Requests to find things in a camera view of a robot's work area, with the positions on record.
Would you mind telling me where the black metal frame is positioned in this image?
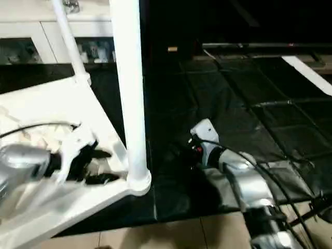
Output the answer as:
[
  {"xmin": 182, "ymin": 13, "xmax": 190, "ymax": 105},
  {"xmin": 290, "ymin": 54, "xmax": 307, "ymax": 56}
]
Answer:
[{"xmin": 289, "ymin": 193, "xmax": 332, "ymax": 230}]

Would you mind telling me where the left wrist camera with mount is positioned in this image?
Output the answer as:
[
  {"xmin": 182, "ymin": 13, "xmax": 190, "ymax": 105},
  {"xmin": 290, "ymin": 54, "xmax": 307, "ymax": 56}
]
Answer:
[{"xmin": 51, "ymin": 123, "xmax": 100, "ymax": 183}]

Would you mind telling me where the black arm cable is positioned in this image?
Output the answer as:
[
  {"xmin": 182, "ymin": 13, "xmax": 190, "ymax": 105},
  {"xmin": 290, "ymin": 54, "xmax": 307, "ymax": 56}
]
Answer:
[
  {"xmin": 0, "ymin": 122, "xmax": 81, "ymax": 140},
  {"xmin": 199, "ymin": 138, "xmax": 323, "ymax": 245}
]

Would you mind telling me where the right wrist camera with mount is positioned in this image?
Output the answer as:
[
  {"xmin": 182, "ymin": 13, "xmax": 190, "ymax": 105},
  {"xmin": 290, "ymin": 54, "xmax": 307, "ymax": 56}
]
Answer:
[{"xmin": 189, "ymin": 118, "xmax": 219, "ymax": 152}]

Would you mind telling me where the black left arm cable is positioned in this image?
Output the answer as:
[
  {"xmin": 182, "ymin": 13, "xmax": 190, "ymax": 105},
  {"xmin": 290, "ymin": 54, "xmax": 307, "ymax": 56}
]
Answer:
[{"xmin": 0, "ymin": 122, "xmax": 81, "ymax": 140}]

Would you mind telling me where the black work mat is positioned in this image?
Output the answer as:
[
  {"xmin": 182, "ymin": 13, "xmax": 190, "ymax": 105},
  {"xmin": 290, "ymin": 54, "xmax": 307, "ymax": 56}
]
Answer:
[{"xmin": 0, "ymin": 54, "xmax": 332, "ymax": 237}]

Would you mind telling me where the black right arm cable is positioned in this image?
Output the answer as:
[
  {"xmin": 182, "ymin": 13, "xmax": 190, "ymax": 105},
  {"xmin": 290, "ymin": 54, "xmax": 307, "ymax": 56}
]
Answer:
[{"xmin": 199, "ymin": 138, "xmax": 323, "ymax": 245}]

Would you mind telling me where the black flat bar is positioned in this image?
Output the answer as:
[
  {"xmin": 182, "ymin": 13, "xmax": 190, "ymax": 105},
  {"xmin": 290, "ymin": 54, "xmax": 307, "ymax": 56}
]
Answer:
[{"xmin": 202, "ymin": 43, "xmax": 332, "ymax": 52}]

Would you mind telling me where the white board strip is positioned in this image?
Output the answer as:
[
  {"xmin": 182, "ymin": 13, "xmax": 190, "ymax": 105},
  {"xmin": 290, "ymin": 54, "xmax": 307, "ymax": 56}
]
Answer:
[{"xmin": 283, "ymin": 56, "xmax": 332, "ymax": 97}]

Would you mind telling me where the white cabinet with glass doors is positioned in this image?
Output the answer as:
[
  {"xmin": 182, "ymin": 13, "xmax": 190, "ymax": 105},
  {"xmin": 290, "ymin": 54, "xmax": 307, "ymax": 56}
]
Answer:
[{"xmin": 0, "ymin": 0, "xmax": 118, "ymax": 65}]

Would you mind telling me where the black bundle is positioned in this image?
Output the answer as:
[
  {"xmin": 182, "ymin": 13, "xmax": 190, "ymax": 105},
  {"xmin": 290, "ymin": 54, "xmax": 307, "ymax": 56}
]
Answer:
[{"xmin": 64, "ymin": 0, "xmax": 81, "ymax": 14}]

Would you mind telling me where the white plastic table top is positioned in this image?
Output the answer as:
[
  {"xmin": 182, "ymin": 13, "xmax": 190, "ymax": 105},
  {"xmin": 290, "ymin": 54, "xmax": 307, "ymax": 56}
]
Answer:
[{"xmin": 0, "ymin": 73, "xmax": 152, "ymax": 248}]

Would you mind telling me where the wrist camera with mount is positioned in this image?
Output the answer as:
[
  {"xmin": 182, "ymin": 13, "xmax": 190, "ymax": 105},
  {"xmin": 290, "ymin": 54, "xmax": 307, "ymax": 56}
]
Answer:
[
  {"xmin": 51, "ymin": 123, "xmax": 100, "ymax": 183},
  {"xmin": 189, "ymin": 118, "xmax": 219, "ymax": 152}
]

